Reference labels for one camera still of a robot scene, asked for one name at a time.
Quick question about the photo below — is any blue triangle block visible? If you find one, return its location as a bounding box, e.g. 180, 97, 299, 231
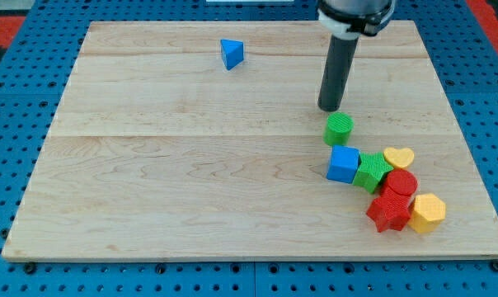
220, 39, 245, 71

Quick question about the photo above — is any light wooden board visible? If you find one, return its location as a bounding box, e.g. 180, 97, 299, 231
2, 21, 498, 262

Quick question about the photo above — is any green cylinder block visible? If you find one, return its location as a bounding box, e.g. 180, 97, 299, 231
323, 112, 354, 146

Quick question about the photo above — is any blue cube block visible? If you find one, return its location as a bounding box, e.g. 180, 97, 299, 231
327, 145, 359, 184

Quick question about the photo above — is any green star block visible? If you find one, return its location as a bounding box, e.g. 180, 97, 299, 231
352, 152, 394, 194

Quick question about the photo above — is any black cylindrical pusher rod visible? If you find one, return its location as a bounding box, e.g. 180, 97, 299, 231
317, 36, 358, 112

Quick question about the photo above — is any yellow heart block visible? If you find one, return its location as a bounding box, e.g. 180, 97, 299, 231
383, 147, 415, 169

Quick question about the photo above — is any red star block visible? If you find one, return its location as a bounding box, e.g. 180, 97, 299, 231
366, 194, 411, 233

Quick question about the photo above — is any red cylinder block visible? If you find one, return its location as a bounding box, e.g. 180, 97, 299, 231
380, 169, 418, 196

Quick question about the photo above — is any yellow hexagon block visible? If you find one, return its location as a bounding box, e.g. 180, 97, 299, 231
407, 193, 446, 233

